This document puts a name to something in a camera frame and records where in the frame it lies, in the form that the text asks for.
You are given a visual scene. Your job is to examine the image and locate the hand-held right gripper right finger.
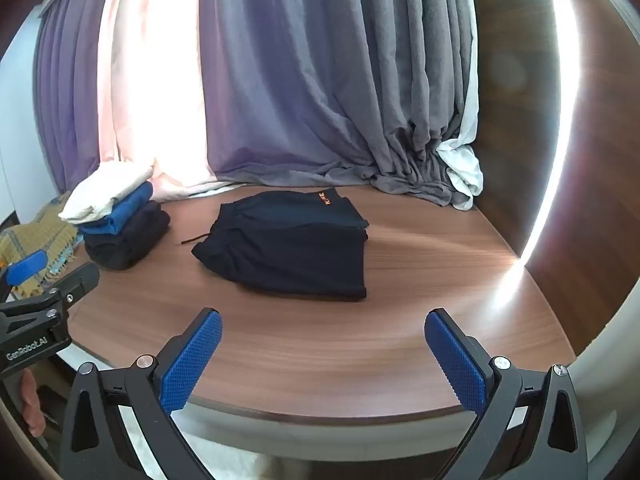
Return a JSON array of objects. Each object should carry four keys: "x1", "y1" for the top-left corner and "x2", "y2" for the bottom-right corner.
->
[{"x1": 424, "y1": 308, "x2": 588, "y2": 480}]

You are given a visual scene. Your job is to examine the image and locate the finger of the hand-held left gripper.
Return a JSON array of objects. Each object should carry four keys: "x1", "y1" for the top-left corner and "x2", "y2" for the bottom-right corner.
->
[
  {"x1": 30, "y1": 261, "x2": 101, "y2": 318},
  {"x1": 0, "y1": 251, "x2": 49, "y2": 306}
]

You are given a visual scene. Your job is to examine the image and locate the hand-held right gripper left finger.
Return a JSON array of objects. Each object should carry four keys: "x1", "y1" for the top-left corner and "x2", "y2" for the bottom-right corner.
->
[{"x1": 62, "y1": 306, "x2": 223, "y2": 480}]

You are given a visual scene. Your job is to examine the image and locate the black pants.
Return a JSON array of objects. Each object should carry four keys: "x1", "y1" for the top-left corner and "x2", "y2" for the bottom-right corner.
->
[{"x1": 175, "y1": 187, "x2": 370, "y2": 303}]

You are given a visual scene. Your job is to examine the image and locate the person's left hand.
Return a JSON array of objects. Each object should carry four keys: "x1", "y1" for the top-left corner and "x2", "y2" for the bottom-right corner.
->
[{"x1": 17, "y1": 370, "x2": 48, "y2": 428}]

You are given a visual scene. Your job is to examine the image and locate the yellow plaid blanket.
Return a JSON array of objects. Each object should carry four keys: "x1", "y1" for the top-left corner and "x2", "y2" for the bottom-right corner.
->
[{"x1": 0, "y1": 192, "x2": 83, "y2": 301}]

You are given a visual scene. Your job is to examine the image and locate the dark folded cloth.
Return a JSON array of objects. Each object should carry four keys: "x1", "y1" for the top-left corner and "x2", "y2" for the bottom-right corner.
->
[{"x1": 82, "y1": 201, "x2": 171, "y2": 271}]

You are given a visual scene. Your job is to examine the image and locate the blue folded cloth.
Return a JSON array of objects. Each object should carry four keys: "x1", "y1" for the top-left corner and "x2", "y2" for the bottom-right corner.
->
[{"x1": 77, "y1": 181, "x2": 155, "y2": 237}]

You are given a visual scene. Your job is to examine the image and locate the white folded cloth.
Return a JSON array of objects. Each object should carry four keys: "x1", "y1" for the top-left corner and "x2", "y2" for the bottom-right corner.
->
[{"x1": 57, "y1": 159, "x2": 156, "y2": 226}]

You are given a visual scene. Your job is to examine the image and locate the grey purple curtain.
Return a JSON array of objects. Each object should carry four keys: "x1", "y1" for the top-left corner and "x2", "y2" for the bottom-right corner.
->
[
  {"x1": 200, "y1": 0, "x2": 476, "y2": 208},
  {"x1": 34, "y1": 2, "x2": 108, "y2": 193}
]

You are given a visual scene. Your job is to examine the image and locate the white cloth by curtain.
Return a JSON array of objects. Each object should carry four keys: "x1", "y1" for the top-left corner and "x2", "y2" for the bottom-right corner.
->
[{"x1": 435, "y1": 100, "x2": 485, "y2": 211}]

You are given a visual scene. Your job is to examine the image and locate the pink sheer curtain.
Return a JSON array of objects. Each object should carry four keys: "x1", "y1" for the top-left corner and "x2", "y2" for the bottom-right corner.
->
[{"x1": 97, "y1": 0, "x2": 221, "y2": 201}]

